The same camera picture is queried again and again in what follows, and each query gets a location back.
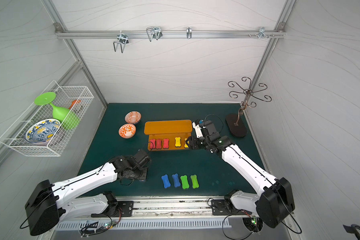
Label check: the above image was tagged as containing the yellow eraser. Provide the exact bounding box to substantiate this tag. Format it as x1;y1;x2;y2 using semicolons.
185;138;189;149
175;137;182;148

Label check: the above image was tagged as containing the wooden two-tier shelf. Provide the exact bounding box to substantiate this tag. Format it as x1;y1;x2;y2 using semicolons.
144;120;193;152

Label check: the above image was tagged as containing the blue eraser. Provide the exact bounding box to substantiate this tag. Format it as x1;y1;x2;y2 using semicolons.
172;174;181;188
161;174;171;189

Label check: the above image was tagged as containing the green eraser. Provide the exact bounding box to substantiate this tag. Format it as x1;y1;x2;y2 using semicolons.
190;175;200;189
180;175;190;190

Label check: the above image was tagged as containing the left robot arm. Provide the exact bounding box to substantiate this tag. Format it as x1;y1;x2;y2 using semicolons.
20;150;152;236

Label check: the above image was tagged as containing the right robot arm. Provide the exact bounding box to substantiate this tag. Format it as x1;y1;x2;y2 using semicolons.
186;136;295;228

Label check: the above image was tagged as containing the red eraser right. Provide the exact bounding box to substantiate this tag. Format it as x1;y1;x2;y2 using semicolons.
163;139;170;149

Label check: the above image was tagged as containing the red eraser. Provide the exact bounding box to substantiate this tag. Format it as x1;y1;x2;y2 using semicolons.
156;139;162;150
163;139;170;149
149;139;156;151

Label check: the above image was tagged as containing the red eraser left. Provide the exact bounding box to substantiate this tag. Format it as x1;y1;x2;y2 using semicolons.
149;139;156;151

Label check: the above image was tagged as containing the red eraser middle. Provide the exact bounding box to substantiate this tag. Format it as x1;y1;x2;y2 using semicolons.
156;139;162;150

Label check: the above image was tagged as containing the orange leaf bowl near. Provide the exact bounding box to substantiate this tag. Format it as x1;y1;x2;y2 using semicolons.
118;124;137;139

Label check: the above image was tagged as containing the orange patterned bowl far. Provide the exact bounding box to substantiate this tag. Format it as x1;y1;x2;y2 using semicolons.
125;111;142;125

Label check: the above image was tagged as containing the white vent strip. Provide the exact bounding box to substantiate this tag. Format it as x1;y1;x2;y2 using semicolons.
55;218;232;231

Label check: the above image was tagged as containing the green plastic goblet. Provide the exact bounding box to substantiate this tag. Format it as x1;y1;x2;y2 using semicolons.
34;92;80;130

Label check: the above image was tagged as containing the orange utensil in basket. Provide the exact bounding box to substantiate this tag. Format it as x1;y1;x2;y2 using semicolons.
69;100;81;110

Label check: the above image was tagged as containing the blue yellow ceramic bowl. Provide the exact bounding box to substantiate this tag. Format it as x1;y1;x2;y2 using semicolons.
25;119;61;145

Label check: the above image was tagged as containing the small metal hook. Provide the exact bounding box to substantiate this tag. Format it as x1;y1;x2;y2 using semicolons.
186;27;192;39

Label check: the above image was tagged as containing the metal hook middle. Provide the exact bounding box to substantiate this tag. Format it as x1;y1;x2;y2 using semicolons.
146;27;163;42

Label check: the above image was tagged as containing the metal double hook left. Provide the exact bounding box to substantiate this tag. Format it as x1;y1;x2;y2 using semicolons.
113;32;129;53

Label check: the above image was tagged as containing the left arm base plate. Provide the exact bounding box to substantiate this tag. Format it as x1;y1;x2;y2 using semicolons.
91;201;134;218

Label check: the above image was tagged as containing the copper wire hanger stand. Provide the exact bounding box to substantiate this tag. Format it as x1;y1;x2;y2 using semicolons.
225;81;272;138

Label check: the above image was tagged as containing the right base cable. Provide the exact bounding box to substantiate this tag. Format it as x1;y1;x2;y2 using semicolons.
206;195;263;240

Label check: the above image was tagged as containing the base cable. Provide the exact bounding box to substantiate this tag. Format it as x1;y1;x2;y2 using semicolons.
79;206;123;238
206;195;263;240

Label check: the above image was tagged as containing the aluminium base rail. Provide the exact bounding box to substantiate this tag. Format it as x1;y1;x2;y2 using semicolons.
68;196;295;221

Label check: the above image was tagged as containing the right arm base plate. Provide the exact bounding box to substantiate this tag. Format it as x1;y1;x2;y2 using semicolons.
208;198;252;217

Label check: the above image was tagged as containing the left base cable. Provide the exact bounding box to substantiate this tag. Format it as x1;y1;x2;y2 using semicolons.
79;206;123;238

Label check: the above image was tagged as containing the white wire basket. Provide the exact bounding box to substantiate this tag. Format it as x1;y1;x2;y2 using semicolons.
0;81;94;157

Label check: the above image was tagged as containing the aluminium top rail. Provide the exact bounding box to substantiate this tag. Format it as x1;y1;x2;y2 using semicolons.
56;29;287;40

